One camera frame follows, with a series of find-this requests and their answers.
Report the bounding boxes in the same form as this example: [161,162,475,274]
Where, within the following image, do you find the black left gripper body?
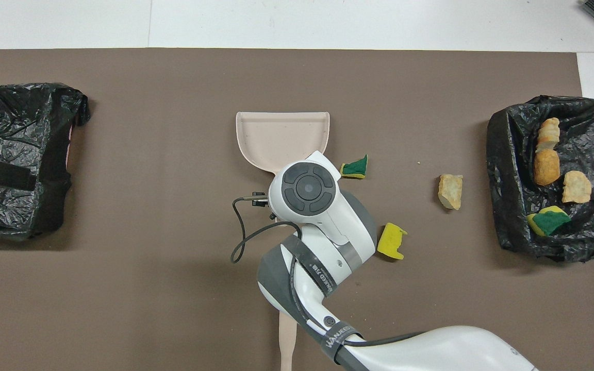
[0,160,37,190]

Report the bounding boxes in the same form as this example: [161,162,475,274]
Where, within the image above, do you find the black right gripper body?
[252,192,277,220]

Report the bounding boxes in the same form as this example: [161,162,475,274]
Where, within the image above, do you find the beige plastic dustpan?
[236,111,331,176]

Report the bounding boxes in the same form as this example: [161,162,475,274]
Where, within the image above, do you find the green yellow sponge piece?
[340,154,369,180]
[526,206,572,237]

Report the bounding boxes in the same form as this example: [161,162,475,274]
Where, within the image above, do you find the beige hand brush black bristles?
[278,309,298,371]

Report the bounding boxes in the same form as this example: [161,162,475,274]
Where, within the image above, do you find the pale yellow bread chunk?
[438,174,464,211]

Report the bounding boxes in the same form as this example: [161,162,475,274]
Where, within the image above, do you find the brown fried nugget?
[533,148,562,187]

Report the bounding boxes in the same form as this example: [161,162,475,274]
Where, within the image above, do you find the striped croissant piece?
[536,117,562,151]

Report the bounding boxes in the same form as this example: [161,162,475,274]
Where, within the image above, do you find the light toasted bread chunk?
[562,171,592,204]

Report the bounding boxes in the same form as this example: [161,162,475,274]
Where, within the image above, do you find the black bag lined trash bin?
[0,82,91,240]
[486,95,594,263]

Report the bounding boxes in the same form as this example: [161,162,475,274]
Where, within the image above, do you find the brown table mat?
[0,48,594,371]

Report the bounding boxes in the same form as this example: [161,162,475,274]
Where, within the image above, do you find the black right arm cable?
[230,193,426,351]

